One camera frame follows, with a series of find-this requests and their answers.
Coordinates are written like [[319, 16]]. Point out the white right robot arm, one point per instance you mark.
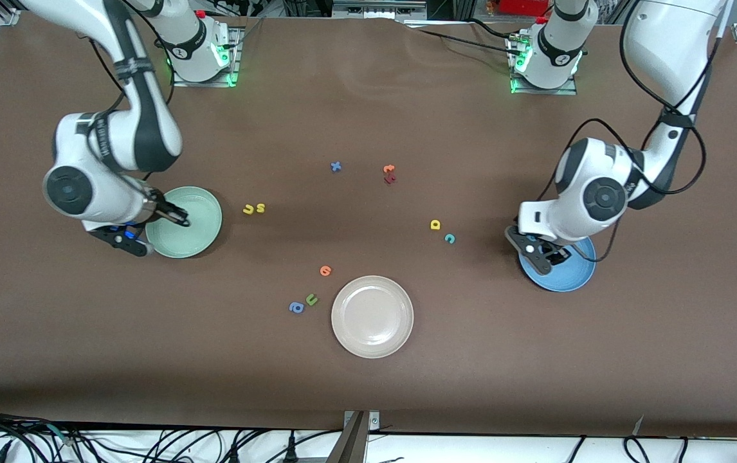
[[105, 193]]

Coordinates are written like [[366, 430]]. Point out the metal post bracket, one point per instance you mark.
[[373, 421]]

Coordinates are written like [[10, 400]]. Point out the blue letter a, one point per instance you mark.
[[291, 307]]

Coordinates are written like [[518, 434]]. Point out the green letter u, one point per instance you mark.
[[309, 302]]

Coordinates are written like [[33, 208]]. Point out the red box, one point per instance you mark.
[[523, 6]]

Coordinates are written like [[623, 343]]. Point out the blue plate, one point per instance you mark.
[[568, 276]]

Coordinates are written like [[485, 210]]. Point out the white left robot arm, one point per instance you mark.
[[671, 38]]

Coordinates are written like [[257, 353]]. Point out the beige plate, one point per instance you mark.
[[372, 316]]

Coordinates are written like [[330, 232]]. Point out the small paper tag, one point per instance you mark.
[[638, 426]]

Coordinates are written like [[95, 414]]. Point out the silver equipment box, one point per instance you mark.
[[378, 9]]

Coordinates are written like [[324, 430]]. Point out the black plug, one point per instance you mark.
[[233, 455], [291, 450]]

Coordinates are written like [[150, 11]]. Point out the green plate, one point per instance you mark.
[[201, 225]]

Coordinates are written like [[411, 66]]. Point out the aluminium camera post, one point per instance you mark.
[[350, 444]]

